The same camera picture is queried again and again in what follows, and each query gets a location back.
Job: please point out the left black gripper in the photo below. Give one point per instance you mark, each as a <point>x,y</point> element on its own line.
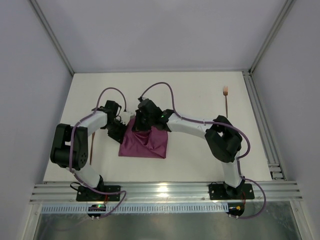
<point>116,131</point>

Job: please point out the left corner frame post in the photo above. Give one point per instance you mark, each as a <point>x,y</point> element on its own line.
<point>51,35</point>

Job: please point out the controller board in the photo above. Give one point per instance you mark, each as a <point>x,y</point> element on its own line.
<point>235,210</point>
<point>96,210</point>

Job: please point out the left controller board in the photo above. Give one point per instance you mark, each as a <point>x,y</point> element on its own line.
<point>96,210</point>

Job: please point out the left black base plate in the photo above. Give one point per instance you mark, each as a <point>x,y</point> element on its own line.
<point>85,194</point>

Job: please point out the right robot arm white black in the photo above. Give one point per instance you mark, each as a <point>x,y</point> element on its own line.
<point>224,142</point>

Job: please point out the right corner frame post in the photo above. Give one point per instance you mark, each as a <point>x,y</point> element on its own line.
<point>275,28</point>

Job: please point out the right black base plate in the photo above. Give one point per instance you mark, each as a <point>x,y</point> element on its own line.
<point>222,191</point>

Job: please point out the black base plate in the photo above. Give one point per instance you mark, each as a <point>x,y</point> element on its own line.
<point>85,194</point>
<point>222,191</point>

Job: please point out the corner frame post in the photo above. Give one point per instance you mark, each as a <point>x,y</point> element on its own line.
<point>275,28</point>
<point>51,35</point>

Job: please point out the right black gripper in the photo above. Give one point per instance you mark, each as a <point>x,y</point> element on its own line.
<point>141,124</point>

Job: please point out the slotted grey cable duct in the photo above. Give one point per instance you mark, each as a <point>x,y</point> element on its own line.
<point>139,208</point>

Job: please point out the right controller board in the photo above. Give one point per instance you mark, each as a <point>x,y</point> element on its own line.
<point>235,210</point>

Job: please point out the copper knife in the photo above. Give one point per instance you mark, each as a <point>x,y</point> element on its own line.
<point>91,147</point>

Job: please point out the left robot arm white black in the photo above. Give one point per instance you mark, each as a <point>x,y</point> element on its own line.
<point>70,147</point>

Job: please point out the purple cloth napkin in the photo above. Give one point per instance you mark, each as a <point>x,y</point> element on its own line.
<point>152,143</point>

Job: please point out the right side aluminium rail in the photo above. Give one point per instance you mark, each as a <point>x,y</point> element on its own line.
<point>269,146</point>

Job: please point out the aluminium rail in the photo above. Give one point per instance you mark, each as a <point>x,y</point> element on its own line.
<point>269,146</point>
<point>163,192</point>

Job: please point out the aluminium front rail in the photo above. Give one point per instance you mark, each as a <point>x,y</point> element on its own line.
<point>163,192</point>

